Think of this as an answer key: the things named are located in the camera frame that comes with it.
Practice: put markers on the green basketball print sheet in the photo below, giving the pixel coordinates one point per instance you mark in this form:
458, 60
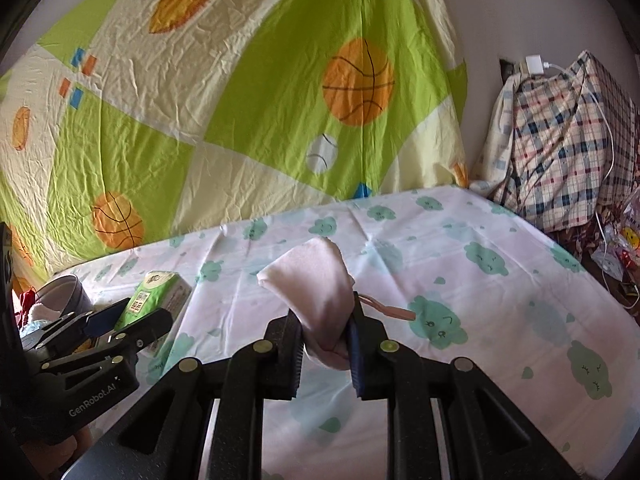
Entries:
225, 85

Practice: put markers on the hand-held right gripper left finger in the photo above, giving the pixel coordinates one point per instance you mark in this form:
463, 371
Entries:
280, 360

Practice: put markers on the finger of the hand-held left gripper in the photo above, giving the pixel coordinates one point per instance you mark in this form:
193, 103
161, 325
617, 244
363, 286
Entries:
100, 324
135, 337

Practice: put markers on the cloud print tablecloth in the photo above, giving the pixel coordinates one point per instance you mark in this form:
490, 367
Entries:
450, 260

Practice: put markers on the pink cloth pouch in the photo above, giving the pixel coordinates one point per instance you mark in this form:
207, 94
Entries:
315, 290

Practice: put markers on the plaid storage bag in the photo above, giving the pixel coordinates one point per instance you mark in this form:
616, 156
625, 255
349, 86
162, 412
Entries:
555, 150

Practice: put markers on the white charger plug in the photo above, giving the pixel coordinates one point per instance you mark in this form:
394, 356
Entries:
532, 66

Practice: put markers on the green tissue pack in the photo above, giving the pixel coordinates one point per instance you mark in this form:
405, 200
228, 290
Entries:
155, 295

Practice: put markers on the red embroidered pouch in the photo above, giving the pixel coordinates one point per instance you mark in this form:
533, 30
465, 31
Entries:
25, 310

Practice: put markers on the round metal tin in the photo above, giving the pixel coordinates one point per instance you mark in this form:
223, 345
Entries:
75, 300

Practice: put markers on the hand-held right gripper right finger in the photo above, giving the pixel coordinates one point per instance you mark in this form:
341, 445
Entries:
367, 360

